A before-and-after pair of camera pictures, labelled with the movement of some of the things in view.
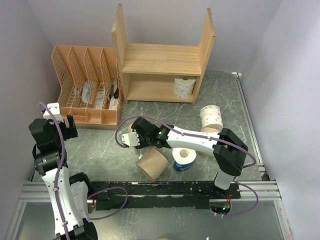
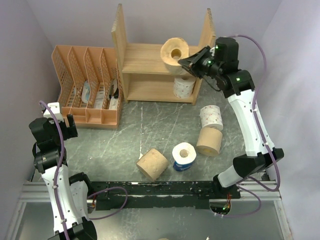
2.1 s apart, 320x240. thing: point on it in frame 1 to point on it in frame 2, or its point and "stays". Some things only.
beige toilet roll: (129, 130) to (172, 50)
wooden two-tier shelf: (161, 71) stays
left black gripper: (69, 132) stays
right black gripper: (142, 144) to (191, 60)
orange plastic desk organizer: (91, 87) stays
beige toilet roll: (153, 164) stays
